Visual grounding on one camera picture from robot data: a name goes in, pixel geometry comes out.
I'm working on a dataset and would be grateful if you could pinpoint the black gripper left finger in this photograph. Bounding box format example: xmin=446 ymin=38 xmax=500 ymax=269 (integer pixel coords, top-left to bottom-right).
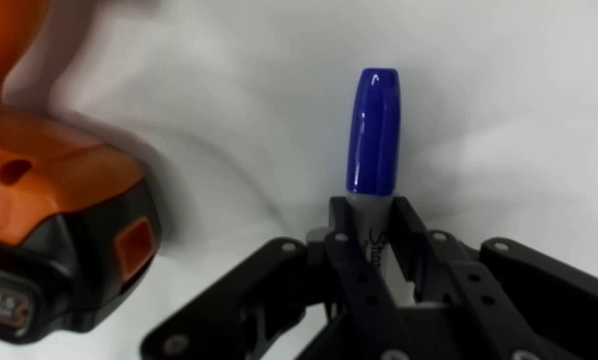
xmin=139 ymin=196 xmax=414 ymax=360

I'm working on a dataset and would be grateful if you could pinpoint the orange black cordless drill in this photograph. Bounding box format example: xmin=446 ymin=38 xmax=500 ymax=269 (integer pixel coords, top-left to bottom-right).
xmin=0 ymin=0 xmax=163 ymax=346

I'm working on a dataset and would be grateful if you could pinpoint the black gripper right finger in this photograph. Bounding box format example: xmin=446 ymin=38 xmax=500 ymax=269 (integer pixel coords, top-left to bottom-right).
xmin=385 ymin=196 xmax=598 ymax=360

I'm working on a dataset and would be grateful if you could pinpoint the blue capped grey marker pen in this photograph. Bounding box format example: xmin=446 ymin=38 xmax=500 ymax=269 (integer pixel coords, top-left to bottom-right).
xmin=346 ymin=66 xmax=406 ymax=306

